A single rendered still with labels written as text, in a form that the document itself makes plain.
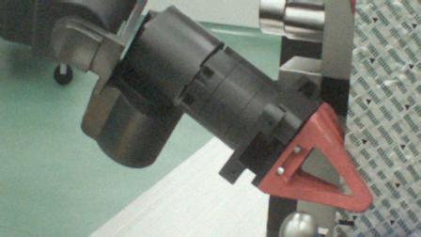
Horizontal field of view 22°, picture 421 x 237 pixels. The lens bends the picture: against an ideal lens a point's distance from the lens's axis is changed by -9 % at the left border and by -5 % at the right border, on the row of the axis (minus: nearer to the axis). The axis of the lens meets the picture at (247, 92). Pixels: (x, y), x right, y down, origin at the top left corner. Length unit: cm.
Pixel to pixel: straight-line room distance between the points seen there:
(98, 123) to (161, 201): 41
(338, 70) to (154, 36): 15
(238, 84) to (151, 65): 6
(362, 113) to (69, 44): 21
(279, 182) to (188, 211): 45
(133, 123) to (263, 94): 11
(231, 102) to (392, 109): 11
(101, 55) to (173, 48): 5
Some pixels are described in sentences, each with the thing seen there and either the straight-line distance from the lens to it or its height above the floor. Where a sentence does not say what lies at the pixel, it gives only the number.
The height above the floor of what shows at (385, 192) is 107.
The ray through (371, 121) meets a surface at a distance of 81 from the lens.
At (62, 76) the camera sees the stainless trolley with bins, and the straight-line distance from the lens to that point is 542.
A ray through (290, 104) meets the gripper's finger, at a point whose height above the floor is 114.
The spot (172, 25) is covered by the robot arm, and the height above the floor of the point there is 118.
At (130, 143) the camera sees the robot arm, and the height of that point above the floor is 108.
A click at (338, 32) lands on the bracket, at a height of 117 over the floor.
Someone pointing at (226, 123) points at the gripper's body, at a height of 112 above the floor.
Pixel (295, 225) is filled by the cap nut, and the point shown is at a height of 107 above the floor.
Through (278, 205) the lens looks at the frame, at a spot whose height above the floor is 93.
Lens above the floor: 134
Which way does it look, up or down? 14 degrees down
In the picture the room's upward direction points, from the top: 4 degrees clockwise
